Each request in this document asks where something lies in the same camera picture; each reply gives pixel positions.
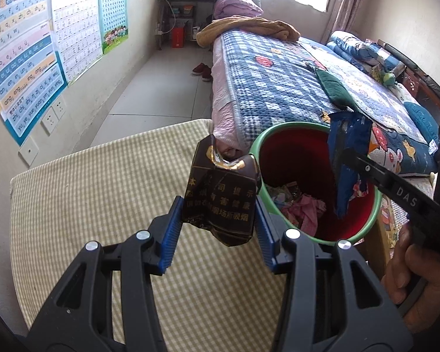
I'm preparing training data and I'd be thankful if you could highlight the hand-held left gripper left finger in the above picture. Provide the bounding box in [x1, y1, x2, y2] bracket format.
[27, 196, 184, 352]

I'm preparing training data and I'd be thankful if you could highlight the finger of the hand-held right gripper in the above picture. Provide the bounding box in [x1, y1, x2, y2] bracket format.
[339, 148, 440, 261]

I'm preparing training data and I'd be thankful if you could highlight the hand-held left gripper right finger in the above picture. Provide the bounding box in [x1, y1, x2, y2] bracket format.
[254, 198, 415, 352]

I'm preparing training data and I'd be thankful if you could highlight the mauve wrapper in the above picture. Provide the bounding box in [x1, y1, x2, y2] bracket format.
[282, 194, 327, 236]

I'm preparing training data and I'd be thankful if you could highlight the dark brown cigarette pack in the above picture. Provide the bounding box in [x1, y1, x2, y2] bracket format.
[183, 134, 262, 246]

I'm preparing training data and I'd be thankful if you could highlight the blue snack wrapper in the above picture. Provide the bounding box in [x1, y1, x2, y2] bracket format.
[327, 111, 373, 221]

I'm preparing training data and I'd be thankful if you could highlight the red basin with green rim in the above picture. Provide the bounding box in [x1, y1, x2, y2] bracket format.
[248, 122, 383, 247]

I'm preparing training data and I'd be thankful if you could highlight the person's right hand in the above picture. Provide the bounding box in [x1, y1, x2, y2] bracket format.
[383, 224, 440, 334]

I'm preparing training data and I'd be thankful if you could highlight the blue round pillow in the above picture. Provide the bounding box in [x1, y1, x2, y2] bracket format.
[403, 102, 439, 143]

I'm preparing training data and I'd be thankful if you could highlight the dark wooden headboard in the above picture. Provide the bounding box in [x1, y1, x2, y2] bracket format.
[378, 40, 440, 114]

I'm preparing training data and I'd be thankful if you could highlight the yellow checked table cloth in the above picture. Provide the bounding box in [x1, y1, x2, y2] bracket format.
[9, 118, 297, 352]

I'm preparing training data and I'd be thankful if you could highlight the green leaf cushion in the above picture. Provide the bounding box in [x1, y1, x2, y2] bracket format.
[315, 69, 354, 110]

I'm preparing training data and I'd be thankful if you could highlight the pink bed sheet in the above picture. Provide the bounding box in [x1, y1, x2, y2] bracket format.
[210, 38, 250, 155]

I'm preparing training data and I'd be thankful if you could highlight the blue folded blanket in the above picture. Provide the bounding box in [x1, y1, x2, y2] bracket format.
[328, 30, 406, 74]

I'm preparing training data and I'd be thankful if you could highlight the bed with blue quilt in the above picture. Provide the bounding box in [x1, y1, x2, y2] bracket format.
[220, 31, 439, 177]

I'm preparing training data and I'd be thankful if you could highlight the pink patterned curtain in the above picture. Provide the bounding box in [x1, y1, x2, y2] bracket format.
[321, 0, 378, 45]

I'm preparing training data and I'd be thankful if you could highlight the red bag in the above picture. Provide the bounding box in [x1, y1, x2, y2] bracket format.
[171, 26, 187, 48]

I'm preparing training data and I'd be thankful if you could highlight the mustard yellow blanket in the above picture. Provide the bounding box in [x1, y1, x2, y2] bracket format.
[197, 16, 300, 48]

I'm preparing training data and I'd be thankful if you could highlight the pink folded duvet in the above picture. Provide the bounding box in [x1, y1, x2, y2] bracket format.
[214, 0, 264, 21]

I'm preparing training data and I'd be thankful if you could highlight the white wall plate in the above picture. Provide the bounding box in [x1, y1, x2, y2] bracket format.
[18, 136, 39, 166]

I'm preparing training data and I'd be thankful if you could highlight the white wall socket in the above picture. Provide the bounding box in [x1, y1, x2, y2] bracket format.
[52, 98, 68, 120]
[40, 108, 59, 134]

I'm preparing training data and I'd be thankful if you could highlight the blue letter wall poster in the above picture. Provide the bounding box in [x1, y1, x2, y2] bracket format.
[0, 0, 68, 146]

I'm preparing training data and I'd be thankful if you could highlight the white chart wall poster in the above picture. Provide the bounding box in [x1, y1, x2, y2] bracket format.
[50, 0, 104, 88]

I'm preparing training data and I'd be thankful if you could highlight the teal number wall poster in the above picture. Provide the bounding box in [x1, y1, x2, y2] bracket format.
[98, 0, 130, 55]

